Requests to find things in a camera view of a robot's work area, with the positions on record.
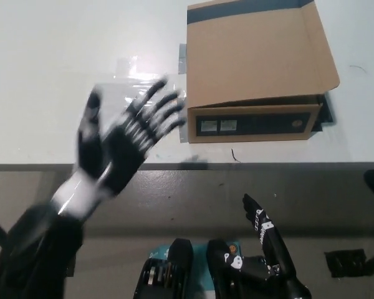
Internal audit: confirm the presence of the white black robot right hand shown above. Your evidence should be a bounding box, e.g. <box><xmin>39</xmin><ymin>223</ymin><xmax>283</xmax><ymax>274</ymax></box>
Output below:
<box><xmin>222</xmin><ymin>192</ymin><xmax>302</xmax><ymax>283</ymax></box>

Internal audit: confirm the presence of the clear plastic film sheet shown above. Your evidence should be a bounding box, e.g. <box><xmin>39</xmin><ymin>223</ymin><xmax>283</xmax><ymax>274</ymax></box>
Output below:
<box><xmin>96</xmin><ymin>55</ymin><xmax>188</xmax><ymax>105</ymax></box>

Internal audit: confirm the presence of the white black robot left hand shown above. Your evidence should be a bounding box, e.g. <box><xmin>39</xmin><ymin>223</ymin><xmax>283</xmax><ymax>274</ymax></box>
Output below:
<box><xmin>75</xmin><ymin>73</ymin><xmax>188</xmax><ymax>197</ymax></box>

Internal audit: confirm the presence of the brown cardboard storage box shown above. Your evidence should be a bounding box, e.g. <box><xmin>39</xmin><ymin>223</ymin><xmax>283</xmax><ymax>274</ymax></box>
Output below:
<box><xmin>186</xmin><ymin>0</ymin><xmax>341</xmax><ymax>145</ymax></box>

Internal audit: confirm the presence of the black floor tape patch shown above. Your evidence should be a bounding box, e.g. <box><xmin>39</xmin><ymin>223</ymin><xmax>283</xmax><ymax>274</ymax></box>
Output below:
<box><xmin>324</xmin><ymin>248</ymin><xmax>370</xmax><ymax>278</ymax></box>

